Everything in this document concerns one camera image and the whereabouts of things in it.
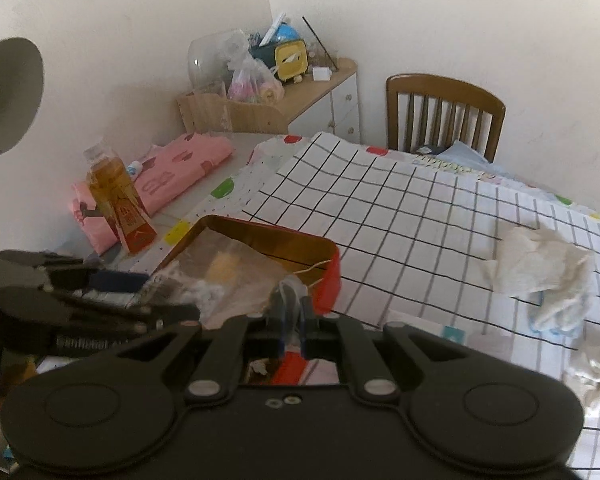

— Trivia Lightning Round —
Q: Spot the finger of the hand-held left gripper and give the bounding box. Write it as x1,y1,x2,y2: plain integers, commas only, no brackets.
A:
0,287,201,333
0,250,148,293

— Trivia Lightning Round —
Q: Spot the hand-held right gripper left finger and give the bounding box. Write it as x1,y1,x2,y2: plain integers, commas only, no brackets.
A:
107,305,287,403

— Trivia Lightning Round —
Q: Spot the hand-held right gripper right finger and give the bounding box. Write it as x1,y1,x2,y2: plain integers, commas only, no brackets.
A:
300,299,481,403

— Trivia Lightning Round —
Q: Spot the white face mask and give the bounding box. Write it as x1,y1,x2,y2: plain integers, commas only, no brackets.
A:
272,259,331,348

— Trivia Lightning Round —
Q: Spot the red tin box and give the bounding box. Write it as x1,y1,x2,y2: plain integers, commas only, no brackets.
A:
150,214,342,386

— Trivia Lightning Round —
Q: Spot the clear plastic bag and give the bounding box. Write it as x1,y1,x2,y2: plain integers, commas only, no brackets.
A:
150,230,301,321

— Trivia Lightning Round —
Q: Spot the cream cloth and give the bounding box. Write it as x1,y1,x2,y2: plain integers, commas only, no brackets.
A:
482,225,596,333

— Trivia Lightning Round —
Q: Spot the amber oil bottle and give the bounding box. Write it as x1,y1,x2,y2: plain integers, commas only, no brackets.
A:
82,141,158,253

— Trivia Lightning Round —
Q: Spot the checked tablecloth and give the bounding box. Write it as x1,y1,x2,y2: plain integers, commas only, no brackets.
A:
250,132,600,480

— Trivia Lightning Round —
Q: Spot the pink folded cloth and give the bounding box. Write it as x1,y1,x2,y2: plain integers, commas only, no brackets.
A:
72,132,235,256

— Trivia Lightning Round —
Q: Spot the glass bowl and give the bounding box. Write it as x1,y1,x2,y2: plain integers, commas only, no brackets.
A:
187,32,246,93

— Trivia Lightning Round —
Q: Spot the cardboard box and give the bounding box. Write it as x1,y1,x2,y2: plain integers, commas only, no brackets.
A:
176,92,288,136

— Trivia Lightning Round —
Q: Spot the light blue cloth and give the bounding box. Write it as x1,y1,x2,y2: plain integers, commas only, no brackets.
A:
412,140,488,166

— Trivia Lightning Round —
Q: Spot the wood topped white cabinet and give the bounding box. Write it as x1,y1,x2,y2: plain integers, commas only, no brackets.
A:
280,57,363,146

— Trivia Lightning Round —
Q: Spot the plastic bag of toys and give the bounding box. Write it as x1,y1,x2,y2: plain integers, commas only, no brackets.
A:
227,55,286,103

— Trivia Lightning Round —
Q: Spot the yellow tissue box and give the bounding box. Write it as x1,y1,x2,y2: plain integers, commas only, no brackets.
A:
274,40,308,83

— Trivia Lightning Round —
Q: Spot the white tube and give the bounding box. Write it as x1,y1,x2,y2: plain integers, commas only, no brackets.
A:
260,12,287,46

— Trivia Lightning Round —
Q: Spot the wooden chair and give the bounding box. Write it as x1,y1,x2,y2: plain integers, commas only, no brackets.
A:
385,74,507,163

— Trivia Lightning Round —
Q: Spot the blue globe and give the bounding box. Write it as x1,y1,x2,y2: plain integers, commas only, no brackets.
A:
270,25,301,46

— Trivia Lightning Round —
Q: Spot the black stick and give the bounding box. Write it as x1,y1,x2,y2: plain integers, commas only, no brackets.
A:
302,16,338,71

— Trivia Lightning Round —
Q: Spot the white cloth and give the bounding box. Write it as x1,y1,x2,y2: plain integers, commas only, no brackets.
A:
562,345,600,418

